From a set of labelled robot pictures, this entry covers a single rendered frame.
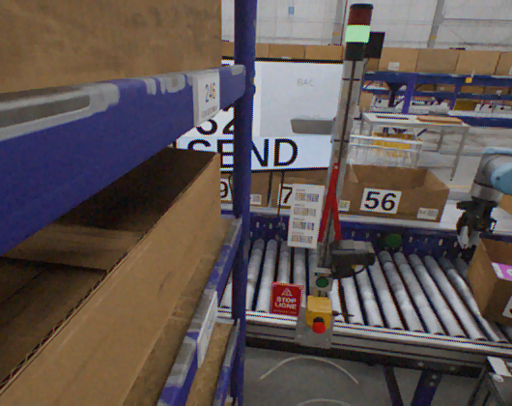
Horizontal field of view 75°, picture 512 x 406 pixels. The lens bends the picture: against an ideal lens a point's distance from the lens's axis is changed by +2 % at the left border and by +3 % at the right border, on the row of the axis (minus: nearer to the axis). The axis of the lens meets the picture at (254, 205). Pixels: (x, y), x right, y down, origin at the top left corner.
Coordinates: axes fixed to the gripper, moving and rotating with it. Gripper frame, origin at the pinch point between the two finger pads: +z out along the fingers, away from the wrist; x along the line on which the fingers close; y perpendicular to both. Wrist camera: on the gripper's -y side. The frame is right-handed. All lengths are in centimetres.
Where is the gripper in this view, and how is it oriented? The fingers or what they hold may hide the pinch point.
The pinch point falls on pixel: (463, 244)
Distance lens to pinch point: 146.1
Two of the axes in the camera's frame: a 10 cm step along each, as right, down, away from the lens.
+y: -1.1, 4.1, -9.1
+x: 9.9, 0.8, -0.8
